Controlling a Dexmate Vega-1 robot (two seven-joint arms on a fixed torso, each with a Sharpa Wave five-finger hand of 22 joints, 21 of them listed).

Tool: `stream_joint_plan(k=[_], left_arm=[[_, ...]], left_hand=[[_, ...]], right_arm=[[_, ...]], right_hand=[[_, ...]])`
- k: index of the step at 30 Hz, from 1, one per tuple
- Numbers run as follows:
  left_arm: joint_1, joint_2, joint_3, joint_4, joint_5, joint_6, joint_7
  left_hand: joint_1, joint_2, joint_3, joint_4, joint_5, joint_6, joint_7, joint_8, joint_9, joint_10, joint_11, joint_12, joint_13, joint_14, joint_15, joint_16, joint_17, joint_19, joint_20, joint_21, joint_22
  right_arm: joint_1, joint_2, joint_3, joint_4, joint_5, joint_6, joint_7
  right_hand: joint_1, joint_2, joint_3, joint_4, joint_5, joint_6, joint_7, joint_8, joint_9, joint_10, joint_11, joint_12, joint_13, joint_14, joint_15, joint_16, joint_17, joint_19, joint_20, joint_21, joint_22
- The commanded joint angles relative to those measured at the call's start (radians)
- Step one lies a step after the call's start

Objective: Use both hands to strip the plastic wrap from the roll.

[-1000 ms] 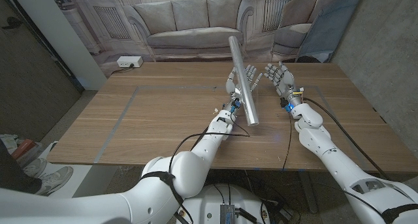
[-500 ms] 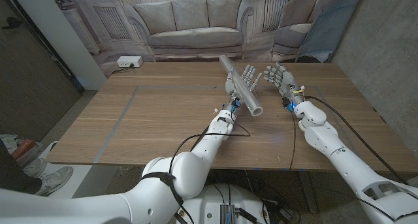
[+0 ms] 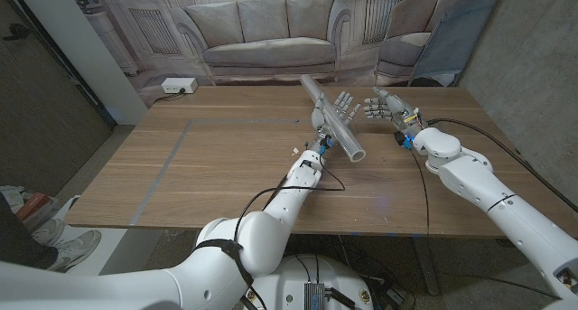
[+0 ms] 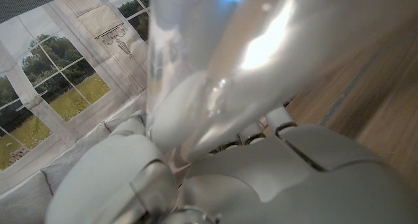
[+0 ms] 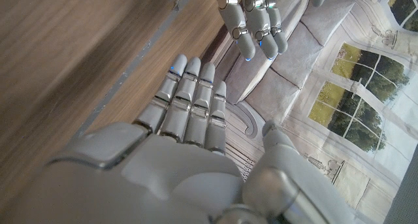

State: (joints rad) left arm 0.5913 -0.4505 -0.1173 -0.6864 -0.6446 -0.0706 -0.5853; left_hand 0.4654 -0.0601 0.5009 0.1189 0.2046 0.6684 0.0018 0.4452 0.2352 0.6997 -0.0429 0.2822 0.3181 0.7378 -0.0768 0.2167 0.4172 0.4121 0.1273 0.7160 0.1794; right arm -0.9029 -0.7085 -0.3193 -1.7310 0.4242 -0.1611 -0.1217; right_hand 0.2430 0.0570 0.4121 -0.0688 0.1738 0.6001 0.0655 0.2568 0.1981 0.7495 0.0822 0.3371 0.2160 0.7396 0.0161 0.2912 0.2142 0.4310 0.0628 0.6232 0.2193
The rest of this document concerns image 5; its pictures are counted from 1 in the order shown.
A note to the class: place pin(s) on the printed living room backdrop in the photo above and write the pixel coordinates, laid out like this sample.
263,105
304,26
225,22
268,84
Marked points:
326,103

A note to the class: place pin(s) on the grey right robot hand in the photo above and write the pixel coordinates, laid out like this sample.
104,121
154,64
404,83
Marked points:
147,185

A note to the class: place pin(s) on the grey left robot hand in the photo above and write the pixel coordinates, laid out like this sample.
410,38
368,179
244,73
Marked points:
245,25

